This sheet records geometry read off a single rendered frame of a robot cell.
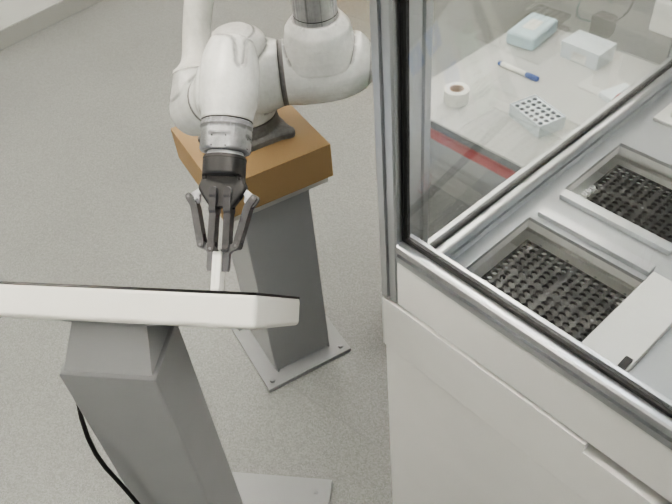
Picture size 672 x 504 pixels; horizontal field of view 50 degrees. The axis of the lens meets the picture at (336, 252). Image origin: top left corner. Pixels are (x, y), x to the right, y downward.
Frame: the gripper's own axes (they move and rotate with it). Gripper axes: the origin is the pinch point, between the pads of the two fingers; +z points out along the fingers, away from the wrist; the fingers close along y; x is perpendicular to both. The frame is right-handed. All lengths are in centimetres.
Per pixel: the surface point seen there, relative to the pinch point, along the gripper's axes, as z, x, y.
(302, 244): -12, 78, 0
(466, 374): 15.2, 4.5, 42.6
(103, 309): 6.8, -25.6, -7.9
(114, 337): 11.2, -13.7, -11.5
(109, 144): -64, 188, -113
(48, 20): -152, 257, -190
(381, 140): -19.0, -17.9, 28.5
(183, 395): 21.1, -0.9, -4.5
